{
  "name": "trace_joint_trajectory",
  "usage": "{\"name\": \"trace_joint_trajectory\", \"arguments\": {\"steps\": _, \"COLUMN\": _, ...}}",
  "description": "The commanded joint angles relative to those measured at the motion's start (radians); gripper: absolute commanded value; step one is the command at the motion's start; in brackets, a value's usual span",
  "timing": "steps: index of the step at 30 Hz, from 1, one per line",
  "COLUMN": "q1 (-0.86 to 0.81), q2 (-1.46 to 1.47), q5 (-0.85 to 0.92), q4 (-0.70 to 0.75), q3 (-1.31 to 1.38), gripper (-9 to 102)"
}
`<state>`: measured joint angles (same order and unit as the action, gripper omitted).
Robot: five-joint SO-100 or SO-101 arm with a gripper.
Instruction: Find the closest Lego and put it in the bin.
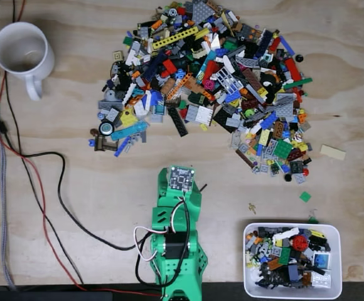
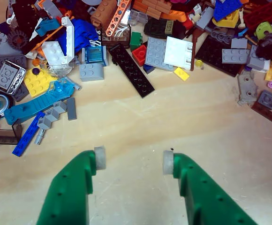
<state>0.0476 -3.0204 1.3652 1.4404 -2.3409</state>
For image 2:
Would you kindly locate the grey irregular Lego plate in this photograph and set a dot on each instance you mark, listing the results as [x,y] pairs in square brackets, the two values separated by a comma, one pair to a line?
[247,86]

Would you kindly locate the grey stepped Lego piece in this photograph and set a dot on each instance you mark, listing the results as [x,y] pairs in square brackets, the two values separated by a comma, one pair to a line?
[52,114]

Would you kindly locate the transparent blue Lego piece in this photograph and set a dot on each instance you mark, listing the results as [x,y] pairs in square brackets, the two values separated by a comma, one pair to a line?
[62,90]

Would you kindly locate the dark grey small Lego plate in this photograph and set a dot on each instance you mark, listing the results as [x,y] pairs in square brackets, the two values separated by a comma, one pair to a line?
[268,99]

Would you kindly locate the small yellow Lego tile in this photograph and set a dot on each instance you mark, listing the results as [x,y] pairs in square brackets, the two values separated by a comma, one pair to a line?
[181,74]

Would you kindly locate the grey Lego technic pin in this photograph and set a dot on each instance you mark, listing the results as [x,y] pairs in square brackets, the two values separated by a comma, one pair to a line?
[40,136]

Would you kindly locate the blue windowed grey Lego piece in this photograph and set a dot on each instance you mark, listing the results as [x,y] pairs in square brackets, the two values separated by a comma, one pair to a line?
[95,55]

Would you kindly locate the light grey square Lego plate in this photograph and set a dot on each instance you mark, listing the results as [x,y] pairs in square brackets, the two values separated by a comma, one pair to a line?
[156,52]

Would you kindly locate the grey sloped Lego brick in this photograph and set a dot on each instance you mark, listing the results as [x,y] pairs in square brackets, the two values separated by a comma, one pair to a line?
[91,73]

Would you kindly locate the white studded Lego plate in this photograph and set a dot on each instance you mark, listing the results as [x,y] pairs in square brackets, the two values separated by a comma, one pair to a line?
[54,53]

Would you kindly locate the white hinged Lego plate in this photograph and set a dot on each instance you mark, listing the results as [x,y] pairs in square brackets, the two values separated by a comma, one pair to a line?
[177,52]

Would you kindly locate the small green Lego brick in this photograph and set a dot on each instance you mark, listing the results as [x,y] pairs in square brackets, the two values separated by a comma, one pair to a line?
[136,40]

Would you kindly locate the dark grey Lego tile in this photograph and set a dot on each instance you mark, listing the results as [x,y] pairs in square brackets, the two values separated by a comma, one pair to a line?
[71,109]

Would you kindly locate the black Lego gear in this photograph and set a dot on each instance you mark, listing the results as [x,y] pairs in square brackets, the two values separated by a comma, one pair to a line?
[17,39]

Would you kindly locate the large black Lego plate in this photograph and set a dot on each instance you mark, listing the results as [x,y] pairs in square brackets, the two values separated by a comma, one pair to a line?
[211,58]

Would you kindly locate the narrow blue Lego plate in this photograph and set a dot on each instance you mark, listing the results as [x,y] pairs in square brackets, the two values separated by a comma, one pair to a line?
[28,134]

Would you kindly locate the red square Lego brick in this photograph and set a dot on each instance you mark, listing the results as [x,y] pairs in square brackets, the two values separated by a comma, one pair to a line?
[140,55]

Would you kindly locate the lime green Lego piece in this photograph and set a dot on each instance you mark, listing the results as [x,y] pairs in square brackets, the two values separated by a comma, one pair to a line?
[263,30]

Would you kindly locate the long black Lego plate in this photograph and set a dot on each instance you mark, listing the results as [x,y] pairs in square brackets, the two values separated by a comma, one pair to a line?
[132,71]

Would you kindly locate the dark red long Lego plate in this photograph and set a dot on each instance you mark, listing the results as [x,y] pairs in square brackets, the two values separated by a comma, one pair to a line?
[269,116]

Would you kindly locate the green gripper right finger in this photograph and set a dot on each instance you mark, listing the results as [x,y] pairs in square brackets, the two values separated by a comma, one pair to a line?
[206,197]

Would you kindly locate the long teal Lego piece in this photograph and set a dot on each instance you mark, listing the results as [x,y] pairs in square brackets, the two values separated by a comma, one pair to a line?
[25,110]

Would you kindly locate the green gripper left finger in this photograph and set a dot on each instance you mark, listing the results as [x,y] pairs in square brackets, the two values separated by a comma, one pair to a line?
[68,187]

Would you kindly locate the brown Lego barrel brick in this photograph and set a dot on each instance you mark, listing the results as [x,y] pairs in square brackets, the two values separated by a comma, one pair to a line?
[103,14]

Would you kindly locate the orange Lego technic beam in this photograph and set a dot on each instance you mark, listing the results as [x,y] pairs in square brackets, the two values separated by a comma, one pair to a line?
[117,18]

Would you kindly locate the transparent yellow round stud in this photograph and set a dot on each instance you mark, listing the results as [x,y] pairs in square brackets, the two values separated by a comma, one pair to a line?
[199,64]

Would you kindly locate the yellow square Lego plate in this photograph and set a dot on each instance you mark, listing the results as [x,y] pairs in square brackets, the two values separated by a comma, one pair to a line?
[37,83]

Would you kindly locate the chrome framed grey Lego piece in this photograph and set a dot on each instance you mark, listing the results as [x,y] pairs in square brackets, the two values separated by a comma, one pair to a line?
[7,77]

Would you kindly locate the white Lego arch frame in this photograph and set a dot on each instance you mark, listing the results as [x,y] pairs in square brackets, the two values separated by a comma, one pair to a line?
[70,37]

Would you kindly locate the grey rectangular Lego brick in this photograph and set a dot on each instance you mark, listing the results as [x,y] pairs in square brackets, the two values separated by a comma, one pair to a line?
[235,56]

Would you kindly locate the smoky transparent Lego box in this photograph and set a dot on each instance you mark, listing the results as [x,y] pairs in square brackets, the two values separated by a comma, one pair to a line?
[2,138]

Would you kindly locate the blue wedge Lego plate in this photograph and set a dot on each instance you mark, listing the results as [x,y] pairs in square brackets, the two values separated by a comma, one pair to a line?
[227,9]

